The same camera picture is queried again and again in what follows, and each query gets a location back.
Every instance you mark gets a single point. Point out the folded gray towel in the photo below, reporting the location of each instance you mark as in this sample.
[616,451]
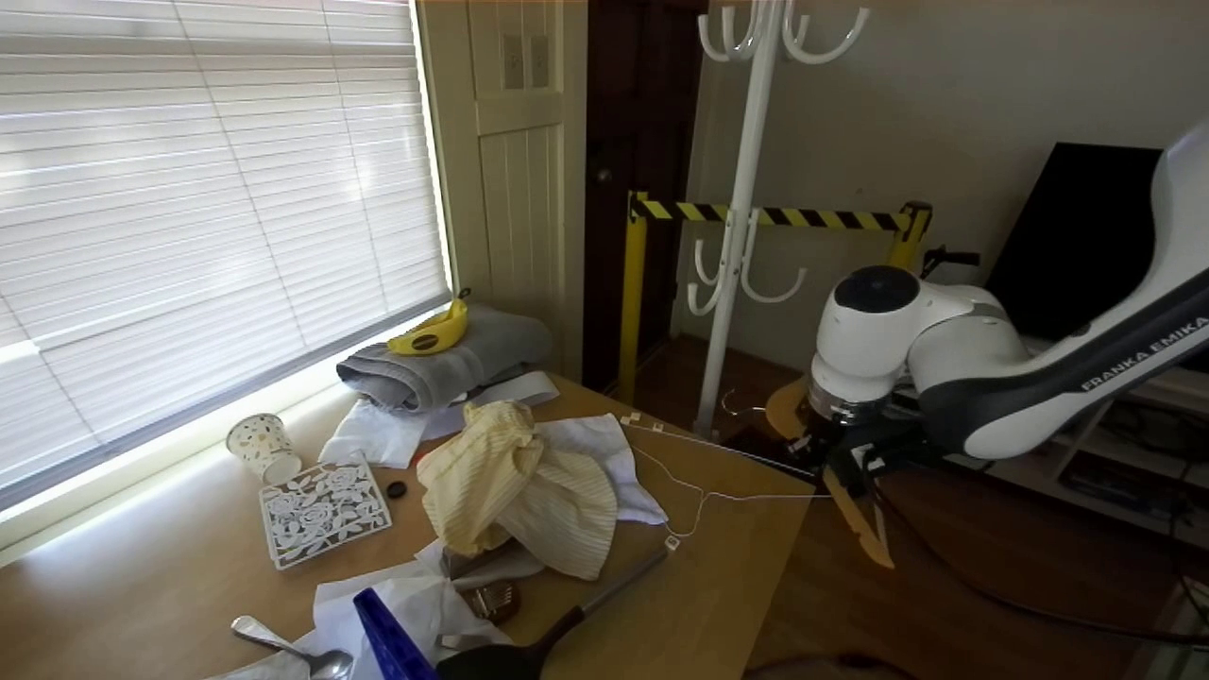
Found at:
[492,345]

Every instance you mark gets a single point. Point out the white low shelf unit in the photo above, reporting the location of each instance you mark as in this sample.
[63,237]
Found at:
[1134,476]

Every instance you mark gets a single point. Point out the crumpled white plastic bag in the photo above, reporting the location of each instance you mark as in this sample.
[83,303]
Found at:
[429,604]

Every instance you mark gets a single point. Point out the patterned white cup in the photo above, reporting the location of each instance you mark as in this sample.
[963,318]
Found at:
[261,439]

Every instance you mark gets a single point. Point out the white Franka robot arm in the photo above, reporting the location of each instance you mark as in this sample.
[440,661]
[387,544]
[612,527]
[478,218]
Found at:
[984,340]

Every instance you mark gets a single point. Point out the silver metal spoon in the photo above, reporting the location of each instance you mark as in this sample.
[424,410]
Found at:
[259,629]

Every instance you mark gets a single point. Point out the crumpled pale yellow cloth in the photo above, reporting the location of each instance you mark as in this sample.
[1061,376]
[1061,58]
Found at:
[492,483]

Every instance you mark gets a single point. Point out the flat white paper cloth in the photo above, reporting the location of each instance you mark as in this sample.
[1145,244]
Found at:
[372,434]

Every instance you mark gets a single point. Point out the dark brown door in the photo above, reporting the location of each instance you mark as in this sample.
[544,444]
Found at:
[635,125]

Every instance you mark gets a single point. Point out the crumpled white cloth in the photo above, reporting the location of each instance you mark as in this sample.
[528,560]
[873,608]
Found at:
[611,453]

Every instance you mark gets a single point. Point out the light wooden clothes hanger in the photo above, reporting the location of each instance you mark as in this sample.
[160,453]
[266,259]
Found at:
[872,529]

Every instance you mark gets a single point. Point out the white coat stand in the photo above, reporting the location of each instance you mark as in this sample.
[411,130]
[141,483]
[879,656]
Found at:
[743,191]

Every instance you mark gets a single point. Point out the yellow black striped barrier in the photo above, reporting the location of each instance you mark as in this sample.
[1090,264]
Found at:
[635,289]

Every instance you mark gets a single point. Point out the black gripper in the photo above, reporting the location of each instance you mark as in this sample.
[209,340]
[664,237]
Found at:
[883,434]

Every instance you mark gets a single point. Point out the cream panelled door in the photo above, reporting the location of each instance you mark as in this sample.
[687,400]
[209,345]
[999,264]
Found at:
[514,191]

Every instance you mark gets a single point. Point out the wide white window blinds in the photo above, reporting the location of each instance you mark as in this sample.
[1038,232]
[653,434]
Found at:
[189,191]

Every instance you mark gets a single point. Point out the small dark round item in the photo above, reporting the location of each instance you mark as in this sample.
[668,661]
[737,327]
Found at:
[400,487]

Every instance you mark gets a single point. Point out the patterned square tray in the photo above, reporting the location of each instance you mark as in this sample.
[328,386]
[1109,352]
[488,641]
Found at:
[323,512]

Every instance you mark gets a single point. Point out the yellow banana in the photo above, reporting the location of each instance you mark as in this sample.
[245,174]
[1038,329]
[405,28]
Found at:
[436,335]

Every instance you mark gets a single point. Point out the black flat screen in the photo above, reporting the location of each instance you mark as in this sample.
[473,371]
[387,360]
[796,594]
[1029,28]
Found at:
[1071,239]

